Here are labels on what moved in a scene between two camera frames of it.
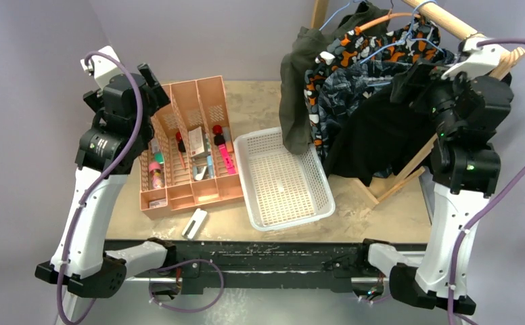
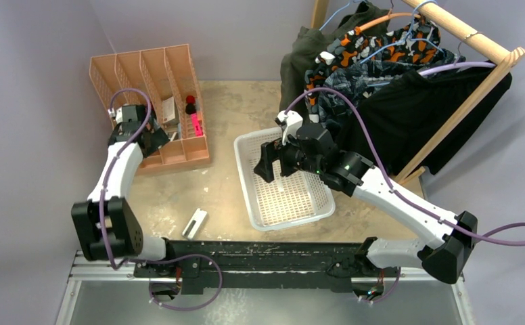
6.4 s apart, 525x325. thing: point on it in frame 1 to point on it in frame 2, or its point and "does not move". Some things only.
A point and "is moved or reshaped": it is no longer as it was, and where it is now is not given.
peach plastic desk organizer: (191, 157) is moved or reshaped
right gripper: (419, 76) to (274, 151)
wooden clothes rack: (415, 167) does not move
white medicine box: (196, 141) to (170, 111)
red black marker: (218, 138) to (191, 105)
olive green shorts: (307, 47) does not move
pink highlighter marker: (229, 162) to (197, 124)
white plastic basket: (281, 189) does not move
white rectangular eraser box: (194, 225) does not move
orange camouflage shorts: (398, 42) does not move
